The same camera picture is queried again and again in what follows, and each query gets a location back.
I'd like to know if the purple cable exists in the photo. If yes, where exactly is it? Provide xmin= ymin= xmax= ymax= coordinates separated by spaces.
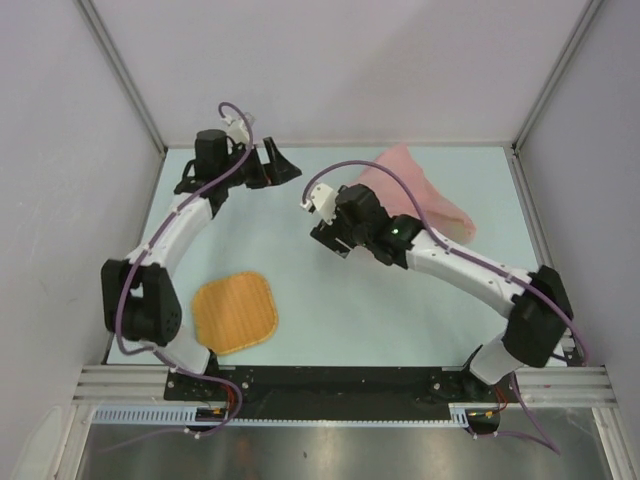
xmin=97 ymin=101 xmax=256 ymax=454
xmin=301 ymin=159 xmax=591 ymax=456

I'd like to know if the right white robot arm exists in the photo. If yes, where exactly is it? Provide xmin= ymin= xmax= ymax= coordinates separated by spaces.
xmin=301 ymin=184 xmax=573 ymax=401

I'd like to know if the woven bamboo tray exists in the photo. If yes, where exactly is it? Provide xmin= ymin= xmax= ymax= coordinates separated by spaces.
xmin=191 ymin=271 xmax=279 ymax=355

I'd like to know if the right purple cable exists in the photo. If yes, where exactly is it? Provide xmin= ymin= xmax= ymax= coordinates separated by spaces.
xmin=301 ymin=159 xmax=591 ymax=456

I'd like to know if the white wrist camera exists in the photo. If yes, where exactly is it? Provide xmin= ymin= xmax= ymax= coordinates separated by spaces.
xmin=221 ymin=112 xmax=255 ymax=144
xmin=300 ymin=183 xmax=338 ymax=225

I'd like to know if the left aluminium frame post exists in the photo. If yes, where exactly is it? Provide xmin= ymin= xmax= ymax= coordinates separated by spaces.
xmin=74 ymin=0 xmax=168 ymax=159

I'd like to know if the front aluminium rail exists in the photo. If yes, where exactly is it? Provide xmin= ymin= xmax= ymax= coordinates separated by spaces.
xmin=72 ymin=365 xmax=617 ymax=408

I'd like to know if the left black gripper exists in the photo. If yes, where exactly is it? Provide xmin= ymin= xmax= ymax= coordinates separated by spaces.
xmin=219 ymin=138 xmax=301 ymax=190

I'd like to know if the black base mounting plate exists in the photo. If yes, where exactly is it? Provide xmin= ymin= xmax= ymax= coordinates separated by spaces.
xmin=163 ymin=364 xmax=521 ymax=421

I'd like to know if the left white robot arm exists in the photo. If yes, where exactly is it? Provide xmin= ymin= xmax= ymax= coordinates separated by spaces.
xmin=101 ymin=129 xmax=302 ymax=400

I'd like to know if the right aluminium frame post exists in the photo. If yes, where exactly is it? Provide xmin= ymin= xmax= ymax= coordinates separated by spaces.
xmin=511 ymin=0 xmax=607 ymax=155

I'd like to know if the right side aluminium rail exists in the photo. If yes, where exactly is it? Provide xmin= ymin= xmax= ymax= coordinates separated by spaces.
xmin=504 ymin=146 xmax=586 ymax=367

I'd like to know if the aluminium rail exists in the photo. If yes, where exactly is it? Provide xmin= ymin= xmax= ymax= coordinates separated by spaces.
xmin=72 ymin=365 xmax=617 ymax=408
xmin=504 ymin=146 xmax=586 ymax=367

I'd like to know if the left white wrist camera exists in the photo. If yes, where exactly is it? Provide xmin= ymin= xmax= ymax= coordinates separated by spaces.
xmin=221 ymin=112 xmax=255 ymax=144

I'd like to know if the white slotted cable duct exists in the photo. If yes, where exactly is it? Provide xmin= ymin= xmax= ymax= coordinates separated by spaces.
xmin=92 ymin=405 xmax=469 ymax=428

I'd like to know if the pink plastic bag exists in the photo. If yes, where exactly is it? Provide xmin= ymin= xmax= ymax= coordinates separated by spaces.
xmin=354 ymin=144 xmax=476 ymax=245

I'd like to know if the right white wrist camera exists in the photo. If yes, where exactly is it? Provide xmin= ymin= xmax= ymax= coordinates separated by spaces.
xmin=300 ymin=183 xmax=338 ymax=225

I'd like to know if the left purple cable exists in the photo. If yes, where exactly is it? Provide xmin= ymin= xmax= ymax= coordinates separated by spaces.
xmin=97 ymin=101 xmax=256 ymax=454

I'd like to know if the aluminium frame post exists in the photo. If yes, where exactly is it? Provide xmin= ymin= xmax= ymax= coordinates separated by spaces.
xmin=74 ymin=0 xmax=168 ymax=159
xmin=511 ymin=0 xmax=607 ymax=155

